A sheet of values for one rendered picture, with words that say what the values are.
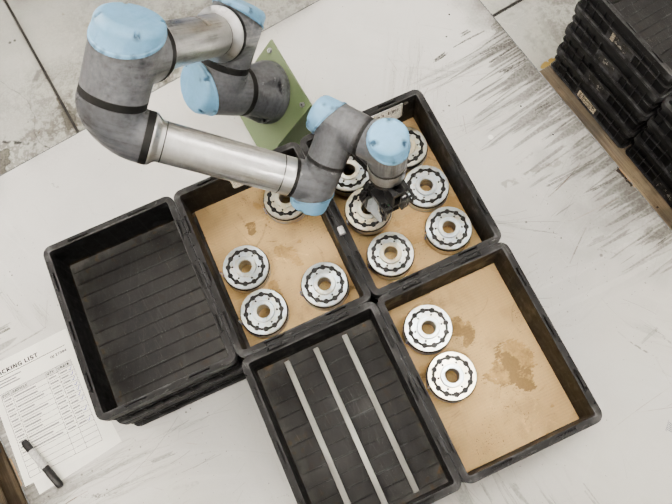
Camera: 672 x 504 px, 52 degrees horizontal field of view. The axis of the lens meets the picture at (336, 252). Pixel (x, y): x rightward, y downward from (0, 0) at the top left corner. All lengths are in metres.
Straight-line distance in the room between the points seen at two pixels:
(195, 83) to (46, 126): 1.38
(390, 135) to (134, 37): 0.44
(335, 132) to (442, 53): 0.74
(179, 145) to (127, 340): 0.53
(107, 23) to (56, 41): 1.91
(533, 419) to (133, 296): 0.90
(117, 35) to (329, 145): 0.40
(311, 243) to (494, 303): 0.42
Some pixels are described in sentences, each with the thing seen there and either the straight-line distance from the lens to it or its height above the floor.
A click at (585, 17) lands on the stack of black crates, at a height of 0.48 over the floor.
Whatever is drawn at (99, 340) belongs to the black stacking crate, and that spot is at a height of 0.83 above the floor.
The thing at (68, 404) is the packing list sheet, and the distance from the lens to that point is 1.76.
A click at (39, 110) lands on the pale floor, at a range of 2.94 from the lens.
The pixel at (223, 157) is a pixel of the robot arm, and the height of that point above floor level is 1.20.
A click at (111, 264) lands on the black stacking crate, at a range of 1.65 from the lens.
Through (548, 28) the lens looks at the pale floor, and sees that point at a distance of 2.90.
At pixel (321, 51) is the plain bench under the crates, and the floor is 0.70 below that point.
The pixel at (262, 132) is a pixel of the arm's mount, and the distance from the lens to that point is 1.76.
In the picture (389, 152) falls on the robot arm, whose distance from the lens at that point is 1.20.
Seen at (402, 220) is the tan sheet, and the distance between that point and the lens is 1.57.
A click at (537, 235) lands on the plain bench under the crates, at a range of 1.74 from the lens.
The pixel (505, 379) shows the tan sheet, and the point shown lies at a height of 0.83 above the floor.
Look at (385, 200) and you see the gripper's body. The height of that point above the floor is 1.01.
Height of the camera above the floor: 2.31
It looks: 72 degrees down
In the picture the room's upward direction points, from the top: 10 degrees counter-clockwise
